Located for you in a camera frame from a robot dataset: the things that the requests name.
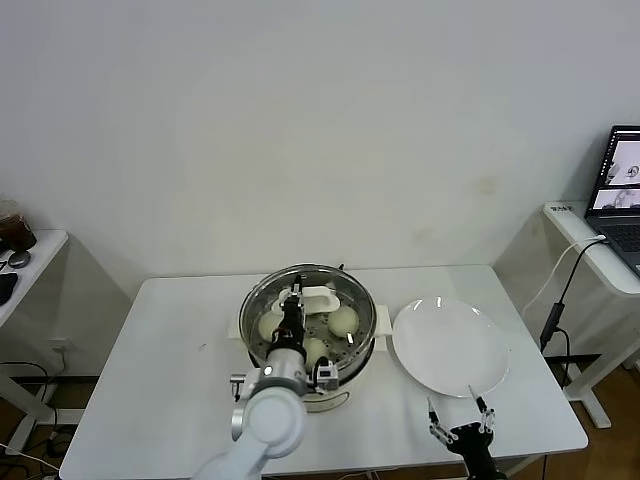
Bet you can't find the black floor cable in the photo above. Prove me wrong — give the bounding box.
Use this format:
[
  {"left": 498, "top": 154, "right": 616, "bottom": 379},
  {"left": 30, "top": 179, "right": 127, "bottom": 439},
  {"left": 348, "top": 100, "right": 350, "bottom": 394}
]
[{"left": 0, "top": 360, "right": 54, "bottom": 401}]

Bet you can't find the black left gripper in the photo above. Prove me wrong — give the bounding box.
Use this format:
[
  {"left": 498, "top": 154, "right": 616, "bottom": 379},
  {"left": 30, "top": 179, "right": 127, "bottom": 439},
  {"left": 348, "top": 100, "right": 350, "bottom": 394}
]
[{"left": 271, "top": 273, "right": 308, "bottom": 352}]

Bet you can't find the stainless steel steamer basket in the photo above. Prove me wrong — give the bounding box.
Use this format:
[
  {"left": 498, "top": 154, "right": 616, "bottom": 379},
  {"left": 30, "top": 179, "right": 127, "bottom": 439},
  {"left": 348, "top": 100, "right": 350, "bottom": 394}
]
[{"left": 239, "top": 267, "right": 377, "bottom": 389}]

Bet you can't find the black cable with adapter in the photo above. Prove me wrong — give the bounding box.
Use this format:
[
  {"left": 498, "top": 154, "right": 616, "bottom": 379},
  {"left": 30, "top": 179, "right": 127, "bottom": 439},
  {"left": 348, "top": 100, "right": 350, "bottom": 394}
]
[{"left": 539, "top": 238, "right": 609, "bottom": 391}]

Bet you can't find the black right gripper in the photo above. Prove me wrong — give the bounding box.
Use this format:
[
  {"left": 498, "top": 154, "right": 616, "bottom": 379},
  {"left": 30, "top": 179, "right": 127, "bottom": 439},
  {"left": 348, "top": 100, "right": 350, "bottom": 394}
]
[{"left": 427, "top": 384, "right": 502, "bottom": 480}]

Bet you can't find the steel steamer pot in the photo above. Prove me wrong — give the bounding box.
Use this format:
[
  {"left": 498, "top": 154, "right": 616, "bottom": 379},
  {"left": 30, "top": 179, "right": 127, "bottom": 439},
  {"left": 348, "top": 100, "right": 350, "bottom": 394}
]
[{"left": 228, "top": 304, "right": 391, "bottom": 415}]

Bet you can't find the white steamed baozi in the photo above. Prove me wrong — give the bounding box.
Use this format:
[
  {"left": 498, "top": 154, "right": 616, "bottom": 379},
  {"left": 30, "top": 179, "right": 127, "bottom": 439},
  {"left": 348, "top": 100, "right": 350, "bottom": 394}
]
[
  {"left": 303, "top": 338, "right": 329, "bottom": 371},
  {"left": 327, "top": 306, "right": 360, "bottom": 337},
  {"left": 258, "top": 312, "right": 284, "bottom": 341}
]

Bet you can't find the white round plate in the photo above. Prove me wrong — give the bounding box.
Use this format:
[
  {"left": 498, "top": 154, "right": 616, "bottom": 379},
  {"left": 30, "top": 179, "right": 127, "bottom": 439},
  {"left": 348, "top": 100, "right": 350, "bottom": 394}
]
[{"left": 392, "top": 297, "right": 511, "bottom": 399}]

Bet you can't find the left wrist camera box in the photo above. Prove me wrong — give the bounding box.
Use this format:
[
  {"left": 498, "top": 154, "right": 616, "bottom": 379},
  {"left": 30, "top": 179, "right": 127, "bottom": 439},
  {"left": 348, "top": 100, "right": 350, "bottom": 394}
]
[{"left": 312, "top": 356, "right": 341, "bottom": 395}]

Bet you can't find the glass lid with cream handle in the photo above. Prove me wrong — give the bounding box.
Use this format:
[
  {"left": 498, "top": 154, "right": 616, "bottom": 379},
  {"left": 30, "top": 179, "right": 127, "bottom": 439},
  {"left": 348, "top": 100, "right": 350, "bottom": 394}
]
[{"left": 238, "top": 263, "right": 379, "bottom": 359}]

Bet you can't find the flat black object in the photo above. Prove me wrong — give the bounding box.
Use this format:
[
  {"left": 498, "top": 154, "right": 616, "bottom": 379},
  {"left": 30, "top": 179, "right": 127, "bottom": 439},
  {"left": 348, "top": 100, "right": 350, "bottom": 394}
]
[{"left": 0, "top": 272, "right": 19, "bottom": 306}]

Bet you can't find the white desk with label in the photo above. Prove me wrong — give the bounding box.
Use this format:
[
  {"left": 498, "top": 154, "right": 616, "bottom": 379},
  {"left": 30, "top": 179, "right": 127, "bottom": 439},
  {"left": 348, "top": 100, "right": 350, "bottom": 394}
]
[{"left": 542, "top": 202, "right": 640, "bottom": 429}]

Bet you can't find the brown filled clear jar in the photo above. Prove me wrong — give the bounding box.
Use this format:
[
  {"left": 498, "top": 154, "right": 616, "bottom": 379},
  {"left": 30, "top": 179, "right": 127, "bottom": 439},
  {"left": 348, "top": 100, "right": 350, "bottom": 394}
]
[{"left": 0, "top": 199, "right": 37, "bottom": 251}]

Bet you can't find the grey open laptop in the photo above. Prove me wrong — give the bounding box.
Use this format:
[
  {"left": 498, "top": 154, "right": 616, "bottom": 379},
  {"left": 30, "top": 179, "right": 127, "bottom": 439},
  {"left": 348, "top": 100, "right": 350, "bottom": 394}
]
[{"left": 583, "top": 124, "right": 640, "bottom": 279}]

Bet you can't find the white laptop cable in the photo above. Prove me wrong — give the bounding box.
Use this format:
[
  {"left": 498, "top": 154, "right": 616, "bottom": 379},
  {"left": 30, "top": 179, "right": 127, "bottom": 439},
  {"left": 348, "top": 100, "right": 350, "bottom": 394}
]
[{"left": 521, "top": 234, "right": 609, "bottom": 317}]

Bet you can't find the white floor cable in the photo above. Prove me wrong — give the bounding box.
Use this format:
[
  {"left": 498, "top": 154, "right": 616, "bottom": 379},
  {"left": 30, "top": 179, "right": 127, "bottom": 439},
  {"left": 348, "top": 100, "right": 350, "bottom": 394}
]
[{"left": 0, "top": 442, "right": 61, "bottom": 472}]

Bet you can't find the white desk with jar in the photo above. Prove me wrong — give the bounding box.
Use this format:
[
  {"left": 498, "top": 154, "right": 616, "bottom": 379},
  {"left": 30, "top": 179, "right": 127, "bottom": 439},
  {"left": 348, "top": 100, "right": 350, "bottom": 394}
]
[{"left": 0, "top": 228, "right": 70, "bottom": 432}]

